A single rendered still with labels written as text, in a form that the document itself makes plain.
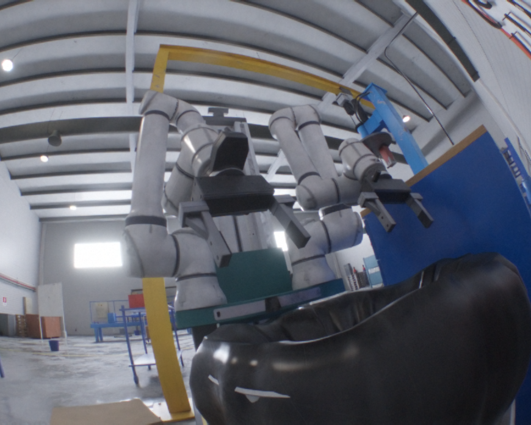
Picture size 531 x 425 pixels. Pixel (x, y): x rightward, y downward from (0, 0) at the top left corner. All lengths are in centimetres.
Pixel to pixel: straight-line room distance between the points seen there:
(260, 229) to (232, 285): 31
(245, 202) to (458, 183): 60
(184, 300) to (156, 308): 90
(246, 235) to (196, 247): 38
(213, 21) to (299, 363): 701
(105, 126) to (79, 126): 80
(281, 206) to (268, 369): 26
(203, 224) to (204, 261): 50
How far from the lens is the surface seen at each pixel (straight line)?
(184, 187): 53
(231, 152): 40
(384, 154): 326
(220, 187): 37
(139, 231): 76
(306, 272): 94
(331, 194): 74
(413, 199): 64
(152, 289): 170
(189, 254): 80
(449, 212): 77
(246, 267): 100
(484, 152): 75
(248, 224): 115
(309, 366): 20
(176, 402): 179
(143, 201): 80
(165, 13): 693
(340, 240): 100
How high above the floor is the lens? 70
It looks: 21 degrees up
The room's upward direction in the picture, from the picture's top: 14 degrees counter-clockwise
